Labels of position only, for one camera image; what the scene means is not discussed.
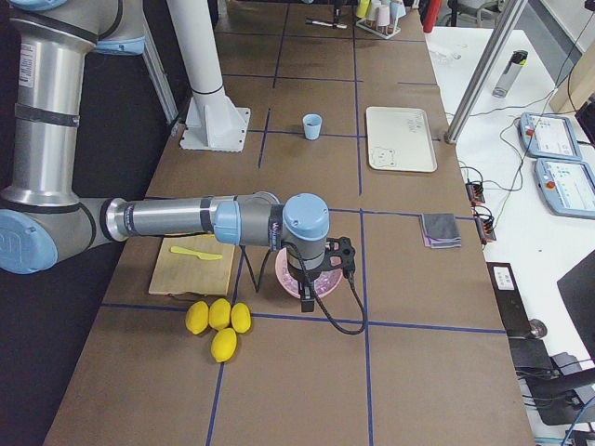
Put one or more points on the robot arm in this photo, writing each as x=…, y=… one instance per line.
x=120, y=144

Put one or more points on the yellow-green cup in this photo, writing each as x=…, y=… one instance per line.
x=362, y=8

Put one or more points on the clear water bottle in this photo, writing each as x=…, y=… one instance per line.
x=504, y=83

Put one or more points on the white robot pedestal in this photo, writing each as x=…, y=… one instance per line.
x=213, y=122

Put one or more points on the teach pendant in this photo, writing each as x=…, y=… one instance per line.
x=567, y=186
x=549, y=136

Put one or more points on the pink bowl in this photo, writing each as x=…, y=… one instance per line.
x=281, y=266

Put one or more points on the wooden cutting board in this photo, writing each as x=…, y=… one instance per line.
x=178, y=274

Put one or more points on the pink cup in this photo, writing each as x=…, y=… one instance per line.
x=383, y=15

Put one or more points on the cream bear tray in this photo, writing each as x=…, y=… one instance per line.
x=399, y=139

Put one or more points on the white wire cup rack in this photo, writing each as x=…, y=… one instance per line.
x=384, y=32

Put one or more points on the aluminium frame post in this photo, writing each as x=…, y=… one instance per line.
x=495, y=44

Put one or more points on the light blue cup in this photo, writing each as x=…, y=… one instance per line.
x=312, y=125

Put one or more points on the yellow plastic knife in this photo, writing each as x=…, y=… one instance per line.
x=179, y=250

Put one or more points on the yellow lemon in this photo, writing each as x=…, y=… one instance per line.
x=219, y=315
x=241, y=320
x=224, y=345
x=197, y=317

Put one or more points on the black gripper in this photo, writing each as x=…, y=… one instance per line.
x=302, y=277

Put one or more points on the steel muddler black tip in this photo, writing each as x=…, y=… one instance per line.
x=325, y=23

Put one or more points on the pile of clear ice cubes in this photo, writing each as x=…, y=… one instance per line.
x=327, y=282

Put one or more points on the teach pendant far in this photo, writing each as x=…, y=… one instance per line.
x=549, y=136

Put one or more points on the teach pendant near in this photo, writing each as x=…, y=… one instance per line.
x=567, y=186

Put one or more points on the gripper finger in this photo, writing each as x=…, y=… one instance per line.
x=337, y=7

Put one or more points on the grey folded cloth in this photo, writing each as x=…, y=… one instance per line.
x=440, y=231

